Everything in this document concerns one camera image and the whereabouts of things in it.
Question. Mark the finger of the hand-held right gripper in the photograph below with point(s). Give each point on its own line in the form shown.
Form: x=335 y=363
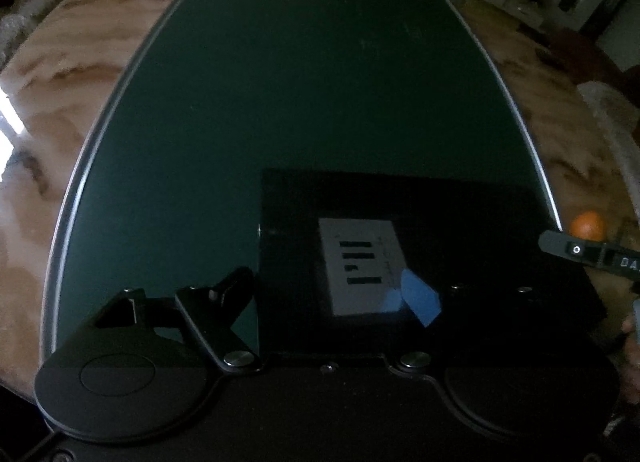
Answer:
x=575 y=250

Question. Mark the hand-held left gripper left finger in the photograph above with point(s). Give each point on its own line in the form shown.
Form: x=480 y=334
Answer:
x=227 y=287

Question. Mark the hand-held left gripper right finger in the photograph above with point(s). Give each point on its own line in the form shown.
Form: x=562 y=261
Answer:
x=417 y=299

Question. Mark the black box with white label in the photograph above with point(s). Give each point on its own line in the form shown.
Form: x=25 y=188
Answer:
x=470 y=222

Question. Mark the marble desktop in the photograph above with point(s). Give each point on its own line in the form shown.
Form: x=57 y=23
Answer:
x=55 y=152

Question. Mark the person's right hand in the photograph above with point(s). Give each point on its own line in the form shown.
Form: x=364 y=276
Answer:
x=628 y=326

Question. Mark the orange ball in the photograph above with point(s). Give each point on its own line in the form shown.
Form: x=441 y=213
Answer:
x=588 y=223

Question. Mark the clear plastic wrap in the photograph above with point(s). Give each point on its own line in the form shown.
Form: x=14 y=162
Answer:
x=612 y=112

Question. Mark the dark green desk mat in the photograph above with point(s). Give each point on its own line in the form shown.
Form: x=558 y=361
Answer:
x=280 y=92

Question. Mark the grey knitted cloth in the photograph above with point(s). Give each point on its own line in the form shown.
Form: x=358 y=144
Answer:
x=30 y=7

